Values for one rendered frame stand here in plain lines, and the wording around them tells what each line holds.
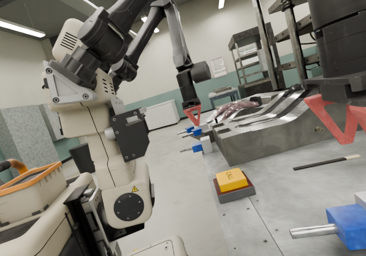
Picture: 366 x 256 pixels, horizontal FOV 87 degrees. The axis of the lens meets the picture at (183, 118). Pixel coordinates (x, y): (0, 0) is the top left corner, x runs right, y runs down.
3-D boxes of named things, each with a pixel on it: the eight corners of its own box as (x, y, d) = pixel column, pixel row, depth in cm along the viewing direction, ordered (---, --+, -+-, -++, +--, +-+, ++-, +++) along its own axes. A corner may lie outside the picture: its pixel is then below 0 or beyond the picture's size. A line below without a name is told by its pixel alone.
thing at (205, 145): (181, 159, 76) (177, 147, 75) (182, 155, 81) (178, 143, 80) (213, 151, 74) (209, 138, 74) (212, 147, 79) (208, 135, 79)
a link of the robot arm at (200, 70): (184, 68, 82) (175, 56, 75) (209, 59, 77) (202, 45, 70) (185, 92, 77) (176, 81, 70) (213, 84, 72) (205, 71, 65)
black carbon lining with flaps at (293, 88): (238, 135, 62) (230, 107, 61) (227, 126, 78) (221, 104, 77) (346, 103, 60) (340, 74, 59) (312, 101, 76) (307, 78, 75)
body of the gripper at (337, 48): (357, 79, 26) (347, 23, 25) (445, 76, 16) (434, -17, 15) (305, 92, 27) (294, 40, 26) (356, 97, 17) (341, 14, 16)
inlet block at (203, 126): (185, 143, 88) (182, 132, 87) (182, 141, 93) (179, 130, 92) (210, 134, 91) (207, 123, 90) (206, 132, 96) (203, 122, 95)
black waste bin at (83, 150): (73, 178, 404) (62, 152, 397) (87, 169, 451) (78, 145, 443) (93, 174, 396) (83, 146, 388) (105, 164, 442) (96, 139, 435)
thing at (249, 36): (254, 116, 471) (232, 32, 445) (243, 109, 621) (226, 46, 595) (294, 105, 454) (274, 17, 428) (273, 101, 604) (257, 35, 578)
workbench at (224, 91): (217, 127, 473) (207, 92, 461) (215, 115, 658) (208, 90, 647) (245, 120, 460) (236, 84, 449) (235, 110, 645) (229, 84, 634)
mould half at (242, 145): (230, 166, 57) (217, 124, 55) (216, 144, 83) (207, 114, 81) (401, 119, 54) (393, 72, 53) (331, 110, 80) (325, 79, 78)
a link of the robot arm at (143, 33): (163, 11, 105) (152, -6, 97) (182, 11, 97) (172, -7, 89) (122, 80, 99) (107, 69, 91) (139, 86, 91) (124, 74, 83)
